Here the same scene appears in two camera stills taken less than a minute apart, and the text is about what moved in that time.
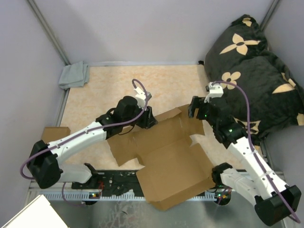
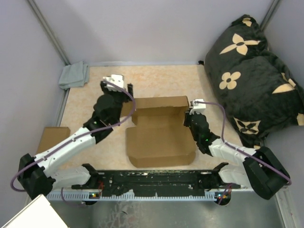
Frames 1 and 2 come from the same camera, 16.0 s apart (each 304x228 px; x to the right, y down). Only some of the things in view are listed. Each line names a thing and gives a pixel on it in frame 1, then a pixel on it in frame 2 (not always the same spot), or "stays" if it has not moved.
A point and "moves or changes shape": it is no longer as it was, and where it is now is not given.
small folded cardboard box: (52, 133) stays
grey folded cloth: (75, 75) stays
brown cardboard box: (172, 166) moves or changes shape
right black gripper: (197, 102) → (187, 116)
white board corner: (39, 213) stays
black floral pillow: (261, 92) stays
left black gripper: (149, 120) → (128, 99)
